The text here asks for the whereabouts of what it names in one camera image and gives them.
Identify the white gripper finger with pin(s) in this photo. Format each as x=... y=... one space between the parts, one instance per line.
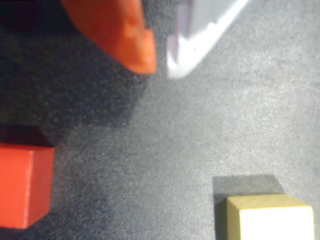
x=200 y=27

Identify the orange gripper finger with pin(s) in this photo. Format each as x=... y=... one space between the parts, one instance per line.
x=120 y=32

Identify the red wooden cube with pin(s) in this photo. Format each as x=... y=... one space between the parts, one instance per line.
x=22 y=185

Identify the yellow wooden cube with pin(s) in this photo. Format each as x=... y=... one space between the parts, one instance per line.
x=272 y=222

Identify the dark grey felt mat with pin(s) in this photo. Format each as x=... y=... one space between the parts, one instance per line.
x=162 y=150

